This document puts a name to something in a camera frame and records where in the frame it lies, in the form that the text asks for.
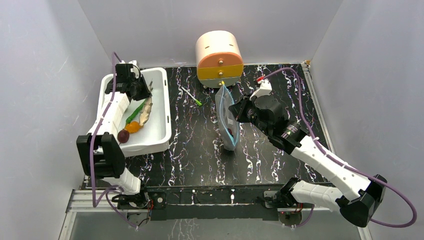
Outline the green toy chili pepper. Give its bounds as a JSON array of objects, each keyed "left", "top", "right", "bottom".
[{"left": 125, "top": 100, "right": 147, "bottom": 124}]

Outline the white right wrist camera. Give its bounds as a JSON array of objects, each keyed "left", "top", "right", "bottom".
[{"left": 249, "top": 76, "right": 272, "bottom": 101}]

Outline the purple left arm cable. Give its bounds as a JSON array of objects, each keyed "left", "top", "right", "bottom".
[{"left": 91, "top": 51, "right": 140, "bottom": 229}]

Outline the grey toy fish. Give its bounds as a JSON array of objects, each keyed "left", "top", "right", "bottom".
[{"left": 138, "top": 97, "right": 153, "bottom": 127}]

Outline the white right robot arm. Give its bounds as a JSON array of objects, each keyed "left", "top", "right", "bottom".
[{"left": 228, "top": 95, "right": 385, "bottom": 228}]

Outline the round orange drawer cabinet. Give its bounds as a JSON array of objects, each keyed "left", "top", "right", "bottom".
[{"left": 195, "top": 30, "right": 244, "bottom": 89}]

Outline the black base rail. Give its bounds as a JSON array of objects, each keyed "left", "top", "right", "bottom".
[{"left": 117, "top": 184, "right": 316, "bottom": 229}]

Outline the green white pen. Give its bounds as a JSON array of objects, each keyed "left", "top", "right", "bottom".
[{"left": 180, "top": 86, "right": 203, "bottom": 107}]

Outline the white plastic bin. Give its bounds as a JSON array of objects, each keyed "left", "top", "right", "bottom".
[{"left": 88, "top": 67, "right": 172, "bottom": 157}]

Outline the orange toy food piece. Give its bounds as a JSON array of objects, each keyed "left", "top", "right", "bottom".
[{"left": 124, "top": 121, "right": 142, "bottom": 134}]

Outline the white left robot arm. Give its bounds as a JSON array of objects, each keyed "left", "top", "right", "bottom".
[{"left": 76, "top": 60, "right": 152, "bottom": 208}]

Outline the clear zip top bag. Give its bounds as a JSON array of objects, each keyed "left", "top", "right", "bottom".
[{"left": 215, "top": 84, "right": 240, "bottom": 151}]

